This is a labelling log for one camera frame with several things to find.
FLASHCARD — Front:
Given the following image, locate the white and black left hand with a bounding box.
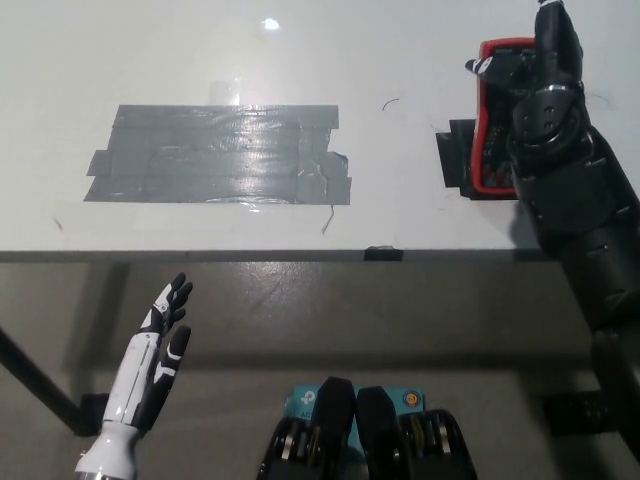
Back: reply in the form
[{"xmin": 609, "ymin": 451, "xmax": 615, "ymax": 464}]
[{"xmin": 74, "ymin": 272, "xmax": 194, "ymax": 480}]

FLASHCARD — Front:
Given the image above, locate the black right hand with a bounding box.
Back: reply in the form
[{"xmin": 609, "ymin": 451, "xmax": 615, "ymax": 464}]
[{"xmin": 464, "ymin": 0, "xmax": 586, "ymax": 94}]

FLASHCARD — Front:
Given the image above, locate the red and black multimeter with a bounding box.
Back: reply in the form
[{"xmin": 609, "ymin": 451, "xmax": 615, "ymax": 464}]
[{"xmin": 469, "ymin": 37, "xmax": 540, "ymax": 194}]

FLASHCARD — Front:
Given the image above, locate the black and teal robot body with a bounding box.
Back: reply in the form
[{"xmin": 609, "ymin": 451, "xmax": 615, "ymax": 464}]
[{"xmin": 257, "ymin": 375, "xmax": 479, "ymax": 480}]

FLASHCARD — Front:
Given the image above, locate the black table foot plate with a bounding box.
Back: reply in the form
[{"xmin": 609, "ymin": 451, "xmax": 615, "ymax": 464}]
[
  {"xmin": 542, "ymin": 394, "xmax": 616, "ymax": 434},
  {"xmin": 74, "ymin": 393, "xmax": 112, "ymax": 437}
]

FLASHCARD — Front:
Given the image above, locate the black diagonal table leg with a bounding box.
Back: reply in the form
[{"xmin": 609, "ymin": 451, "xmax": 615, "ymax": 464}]
[{"xmin": 0, "ymin": 324, "xmax": 84, "ymax": 436}]

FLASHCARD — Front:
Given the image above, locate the black tape patch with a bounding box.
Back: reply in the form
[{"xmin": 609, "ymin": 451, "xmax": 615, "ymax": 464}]
[{"xmin": 434, "ymin": 118, "xmax": 521, "ymax": 202}]

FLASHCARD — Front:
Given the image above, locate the small black tape strip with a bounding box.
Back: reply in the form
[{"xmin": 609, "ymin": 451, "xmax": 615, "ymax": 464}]
[{"xmin": 363, "ymin": 244, "xmax": 404, "ymax": 262}]

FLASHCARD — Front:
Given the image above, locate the grey duct tape patch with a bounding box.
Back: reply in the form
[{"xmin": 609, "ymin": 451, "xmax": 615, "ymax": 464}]
[{"xmin": 82, "ymin": 103, "xmax": 353, "ymax": 205}]

